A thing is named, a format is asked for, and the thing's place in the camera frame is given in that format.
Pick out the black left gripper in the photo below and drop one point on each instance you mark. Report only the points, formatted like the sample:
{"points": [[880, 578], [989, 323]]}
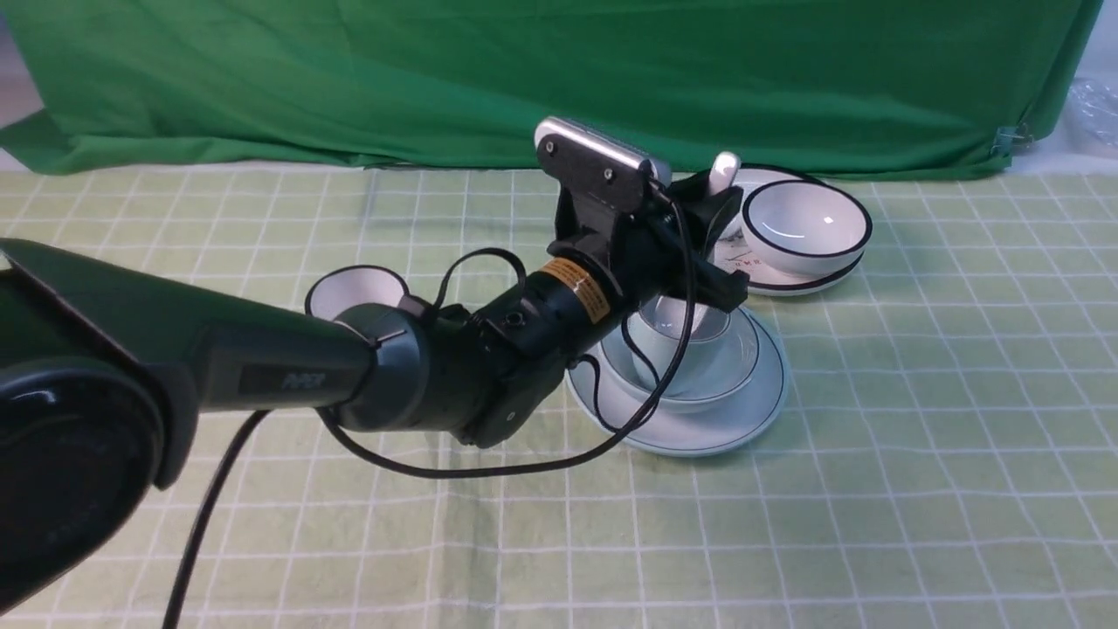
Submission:
{"points": [[619, 242]]}

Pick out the white ceramic spoon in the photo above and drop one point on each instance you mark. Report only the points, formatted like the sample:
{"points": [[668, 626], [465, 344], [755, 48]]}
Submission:
{"points": [[722, 173]]}

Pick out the thin-rimmed white cup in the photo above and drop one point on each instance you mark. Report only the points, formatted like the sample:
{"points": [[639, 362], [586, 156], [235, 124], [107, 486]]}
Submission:
{"points": [[656, 330]]}

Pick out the thin-rimmed shallow white bowl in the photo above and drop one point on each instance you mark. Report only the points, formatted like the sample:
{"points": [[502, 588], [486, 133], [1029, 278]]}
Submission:
{"points": [[731, 371]]}

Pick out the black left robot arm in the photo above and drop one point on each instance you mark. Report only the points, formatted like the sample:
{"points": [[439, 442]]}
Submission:
{"points": [[107, 370]]}

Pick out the black-rimmed large white plate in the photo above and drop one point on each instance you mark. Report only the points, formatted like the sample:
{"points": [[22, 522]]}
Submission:
{"points": [[731, 252]]}

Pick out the black-rimmed white bowl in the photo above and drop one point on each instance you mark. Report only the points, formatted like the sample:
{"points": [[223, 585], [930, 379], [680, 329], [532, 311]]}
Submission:
{"points": [[805, 229]]}

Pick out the thin-rimmed white plate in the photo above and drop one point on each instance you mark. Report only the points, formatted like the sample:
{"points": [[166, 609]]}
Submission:
{"points": [[721, 427]]}

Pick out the green backdrop cloth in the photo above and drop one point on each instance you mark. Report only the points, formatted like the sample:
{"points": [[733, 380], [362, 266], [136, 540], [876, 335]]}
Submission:
{"points": [[886, 90]]}

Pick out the green checkered tablecloth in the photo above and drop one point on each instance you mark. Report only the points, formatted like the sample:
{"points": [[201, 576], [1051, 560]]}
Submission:
{"points": [[945, 459]]}

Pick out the metal clip on backdrop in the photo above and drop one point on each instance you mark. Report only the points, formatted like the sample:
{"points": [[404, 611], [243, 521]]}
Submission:
{"points": [[1007, 140]]}

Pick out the black-rimmed white cup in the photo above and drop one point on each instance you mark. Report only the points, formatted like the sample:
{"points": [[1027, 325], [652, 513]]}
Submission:
{"points": [[352, 286]]}

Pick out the clear plastic wrap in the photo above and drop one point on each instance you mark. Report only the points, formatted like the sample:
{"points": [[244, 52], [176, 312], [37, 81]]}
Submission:
{"points": [[1091, 117]]}

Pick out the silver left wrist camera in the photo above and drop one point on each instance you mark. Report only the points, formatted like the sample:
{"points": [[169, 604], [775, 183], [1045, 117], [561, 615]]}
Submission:
{"points": [[596, 167]]}

